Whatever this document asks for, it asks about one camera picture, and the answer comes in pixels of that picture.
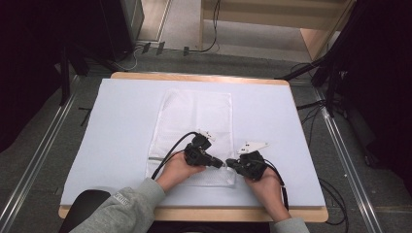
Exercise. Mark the wooden table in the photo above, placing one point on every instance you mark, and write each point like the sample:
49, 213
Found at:
210, 214

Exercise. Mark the black metal stand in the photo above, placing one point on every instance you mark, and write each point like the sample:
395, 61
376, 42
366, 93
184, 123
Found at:
330, 87
65, 81

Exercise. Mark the dark cabinet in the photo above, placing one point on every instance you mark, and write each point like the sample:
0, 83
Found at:
121, 26

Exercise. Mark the person's left hand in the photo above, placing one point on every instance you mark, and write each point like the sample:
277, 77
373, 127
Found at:
176, 171

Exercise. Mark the white table mat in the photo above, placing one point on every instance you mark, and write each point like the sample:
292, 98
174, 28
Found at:
123, 113

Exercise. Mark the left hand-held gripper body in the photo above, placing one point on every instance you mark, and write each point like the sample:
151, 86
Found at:
196, 153

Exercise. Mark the metal floor rail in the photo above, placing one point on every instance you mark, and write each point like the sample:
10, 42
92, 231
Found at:
35, 155
346, 161

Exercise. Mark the light wooden furniture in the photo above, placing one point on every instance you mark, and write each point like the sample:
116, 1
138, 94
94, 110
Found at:
311, 39

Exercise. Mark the white mesh laundry bag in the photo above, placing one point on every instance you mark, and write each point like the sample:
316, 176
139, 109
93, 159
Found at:
194, 113

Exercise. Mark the person's right hand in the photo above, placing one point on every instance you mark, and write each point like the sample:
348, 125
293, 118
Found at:
268, 191

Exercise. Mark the black rounded chair part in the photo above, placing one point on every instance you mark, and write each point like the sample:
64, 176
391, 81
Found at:
84, 207

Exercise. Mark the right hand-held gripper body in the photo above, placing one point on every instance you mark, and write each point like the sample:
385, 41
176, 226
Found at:
252, 165

